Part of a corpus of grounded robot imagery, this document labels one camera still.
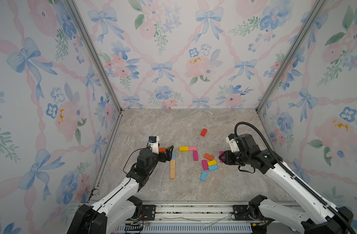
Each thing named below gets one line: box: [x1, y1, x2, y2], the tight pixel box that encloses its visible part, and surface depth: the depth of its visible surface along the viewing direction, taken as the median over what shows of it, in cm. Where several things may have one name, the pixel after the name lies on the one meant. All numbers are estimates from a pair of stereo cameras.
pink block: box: [188, 146, 198, 152], surface depth 100 cm
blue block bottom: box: [200, 170, 208, 182], surface depth 87 cm
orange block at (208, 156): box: [203, 153, 215, 161], surface depth 97 cm
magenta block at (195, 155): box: [193, 150, 199, 161], surface depth 97 cm
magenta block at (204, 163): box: [201, 159, 209, 171], surface depth 93 cm
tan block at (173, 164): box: [170, 159, 177, 170], surface depth 92 cm
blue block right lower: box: [207, 164, 219, 172], surface depth 91 cm
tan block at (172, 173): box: [169, 168, 176, 179], surface depth 88 cm
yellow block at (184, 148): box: [178, 146, 189, 152], surface depth 100 cm
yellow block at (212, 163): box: [207, 159, 218, 167], surface depth 92 cm
